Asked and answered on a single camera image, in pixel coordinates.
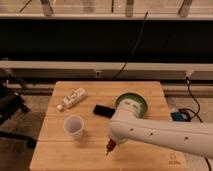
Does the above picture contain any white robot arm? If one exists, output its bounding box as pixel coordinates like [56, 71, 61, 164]
[108, 99, 213, 159]

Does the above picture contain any black smartphone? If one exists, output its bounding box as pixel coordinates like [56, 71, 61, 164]
[93, 105, 115, 118]

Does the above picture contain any white plastic bottle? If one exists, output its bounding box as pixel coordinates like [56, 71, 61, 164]
[57, 88, 87, 111]

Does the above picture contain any green plate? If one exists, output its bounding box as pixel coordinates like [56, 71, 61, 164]
[115, 93, 148, 118]

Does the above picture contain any blue connector box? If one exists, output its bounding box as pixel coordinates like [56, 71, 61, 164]
[171, 112, 189, 122]

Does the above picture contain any black office chair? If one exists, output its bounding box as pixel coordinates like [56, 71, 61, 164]
[0, 82, 37, 148]

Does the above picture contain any black hanging cable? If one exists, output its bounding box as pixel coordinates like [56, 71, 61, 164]
[111, 11, 150, 81]

